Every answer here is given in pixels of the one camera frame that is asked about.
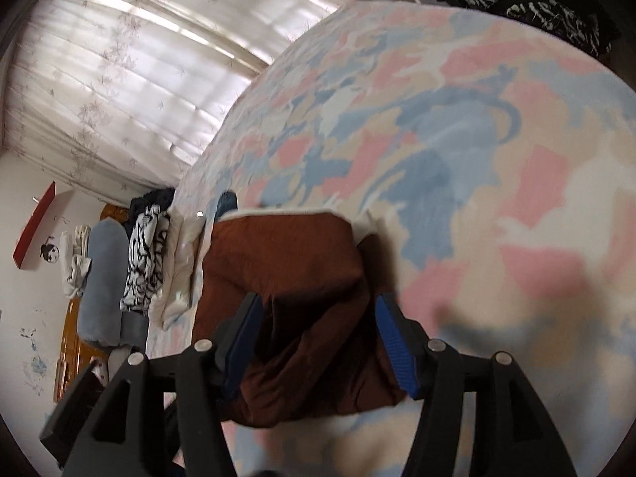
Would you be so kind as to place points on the white folded puffer coat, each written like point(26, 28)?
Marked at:
point(174, 296)

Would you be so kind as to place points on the white clothes on blanket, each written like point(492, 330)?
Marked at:
point(74, 261)

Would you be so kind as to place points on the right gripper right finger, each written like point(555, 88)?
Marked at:
point(514, 434)

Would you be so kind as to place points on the sheer floral curtain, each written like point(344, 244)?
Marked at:
point(116, 97)

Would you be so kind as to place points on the denim and rust jacket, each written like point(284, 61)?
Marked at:
point(318, 352)

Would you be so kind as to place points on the pastel patchwork bed cover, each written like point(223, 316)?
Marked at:
point(498, 164)

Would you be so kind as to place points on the red wall shelf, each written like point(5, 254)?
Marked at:
point(32, 225)

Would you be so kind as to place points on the black white patterned hanging cloth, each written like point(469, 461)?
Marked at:
point(571, 22)

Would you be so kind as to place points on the cartoon face wall sticker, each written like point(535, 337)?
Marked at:
point(49, 251)

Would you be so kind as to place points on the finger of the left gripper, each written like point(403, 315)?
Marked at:
point(62, 429)

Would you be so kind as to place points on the blue folded blanket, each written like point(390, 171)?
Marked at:
point(101, 323)

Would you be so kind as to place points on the black white lettered folded garment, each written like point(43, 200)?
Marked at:
point(146, 249)

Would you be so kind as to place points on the black garment beside blanket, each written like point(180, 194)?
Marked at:
point(162, 197)

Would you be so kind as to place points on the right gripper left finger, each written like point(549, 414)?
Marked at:
point(163, 417)

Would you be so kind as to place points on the orange wooden headboard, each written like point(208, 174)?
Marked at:
point(74, 355)

